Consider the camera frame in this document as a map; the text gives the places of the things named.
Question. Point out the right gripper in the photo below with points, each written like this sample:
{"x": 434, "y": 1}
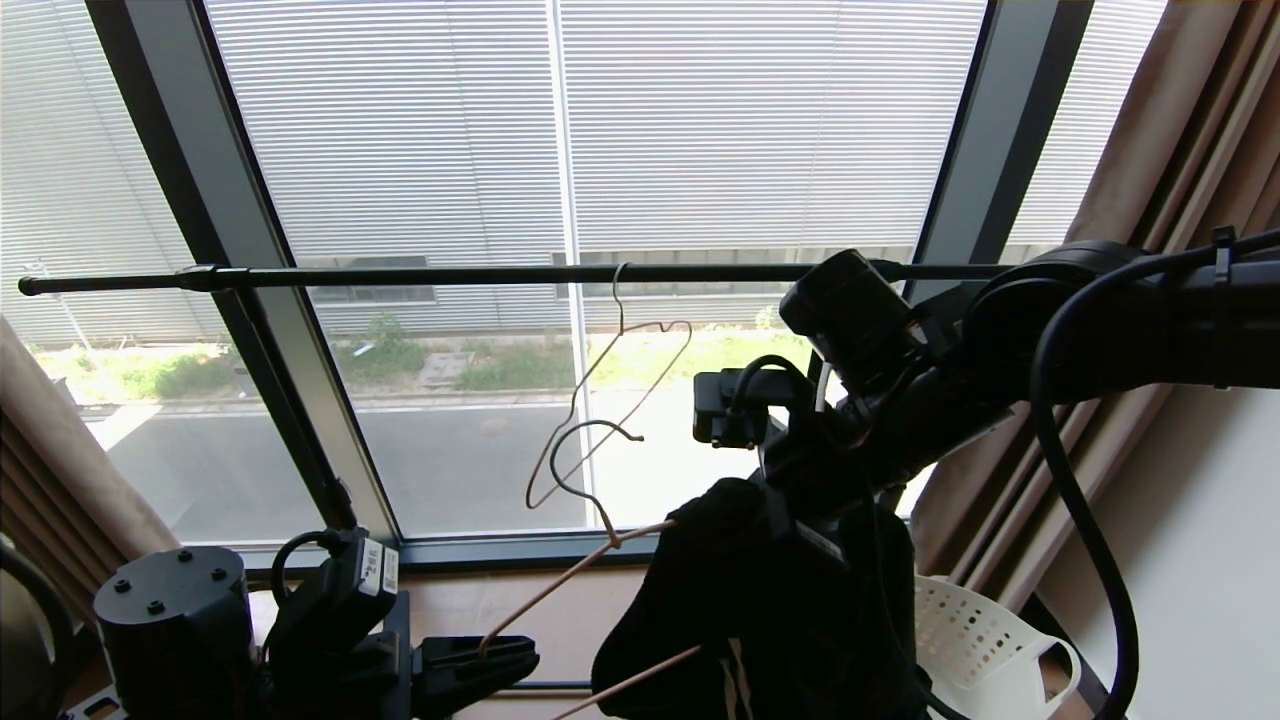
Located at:
{"x": 840, "y": 500}

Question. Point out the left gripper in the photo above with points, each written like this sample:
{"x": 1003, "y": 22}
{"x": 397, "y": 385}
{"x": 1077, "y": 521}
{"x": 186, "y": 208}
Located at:
{"x": 340, "y": 680}

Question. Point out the black shorts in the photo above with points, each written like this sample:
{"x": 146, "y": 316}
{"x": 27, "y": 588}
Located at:
{"x": 720, "y": 600}

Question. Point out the pink clothes hanger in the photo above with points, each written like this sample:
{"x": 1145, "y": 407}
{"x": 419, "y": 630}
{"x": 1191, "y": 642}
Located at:
{"x": 560, "y": 585}
{"x": 621, "y": 320}

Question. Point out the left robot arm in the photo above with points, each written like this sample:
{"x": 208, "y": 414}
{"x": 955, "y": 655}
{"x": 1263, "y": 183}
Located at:
{"x": 175, "y": 630}

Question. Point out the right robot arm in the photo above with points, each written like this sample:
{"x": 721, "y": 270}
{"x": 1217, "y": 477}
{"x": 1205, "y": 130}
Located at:
{"x": 1150, "y": 320}

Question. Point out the white laundry basket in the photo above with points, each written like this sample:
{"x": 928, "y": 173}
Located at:
{"x": 970, "y": 630}

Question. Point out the black clothes rack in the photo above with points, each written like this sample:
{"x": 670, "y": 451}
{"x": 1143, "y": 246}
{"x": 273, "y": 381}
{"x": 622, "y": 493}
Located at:
{"x": 450, "y": 275}

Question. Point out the brown curtain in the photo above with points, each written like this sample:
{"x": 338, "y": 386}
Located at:
{"x": 1150, "y": 120}
{"x": 50, "y": 470}

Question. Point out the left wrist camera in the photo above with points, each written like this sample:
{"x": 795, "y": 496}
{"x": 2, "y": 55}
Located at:
{"x": 340, "y": 590}

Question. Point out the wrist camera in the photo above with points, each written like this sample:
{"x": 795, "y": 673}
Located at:
{"x": 725, "y": 410}
{"x": 340, "y": 590}

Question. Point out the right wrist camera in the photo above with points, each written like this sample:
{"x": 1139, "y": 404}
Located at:
{"x": 725, "y": 410}

